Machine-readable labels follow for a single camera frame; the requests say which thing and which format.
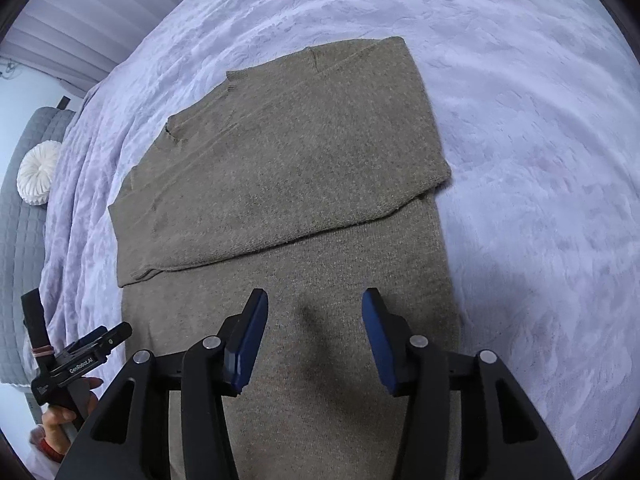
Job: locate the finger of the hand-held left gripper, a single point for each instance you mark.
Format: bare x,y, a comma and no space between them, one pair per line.
112,337
85,339

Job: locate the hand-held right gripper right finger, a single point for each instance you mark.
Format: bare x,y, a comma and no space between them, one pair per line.
380,350

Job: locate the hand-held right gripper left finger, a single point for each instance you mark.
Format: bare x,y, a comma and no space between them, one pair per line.
243,355

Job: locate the brown knit sweater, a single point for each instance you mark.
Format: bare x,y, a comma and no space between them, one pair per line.
300,160

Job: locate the person's left forearm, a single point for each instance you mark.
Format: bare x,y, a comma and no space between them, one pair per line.
47,452

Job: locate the person's left hand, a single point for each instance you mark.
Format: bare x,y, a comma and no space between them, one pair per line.
59,425

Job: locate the grey quilted sofa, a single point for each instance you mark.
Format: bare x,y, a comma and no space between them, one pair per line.
20,260

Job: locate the white round pleated pillow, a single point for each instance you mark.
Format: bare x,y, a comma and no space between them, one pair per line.
37,175

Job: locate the lavender plush blanket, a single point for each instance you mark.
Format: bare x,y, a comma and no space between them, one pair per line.
525,160

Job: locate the lavender curtain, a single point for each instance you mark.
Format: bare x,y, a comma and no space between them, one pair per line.
75,20

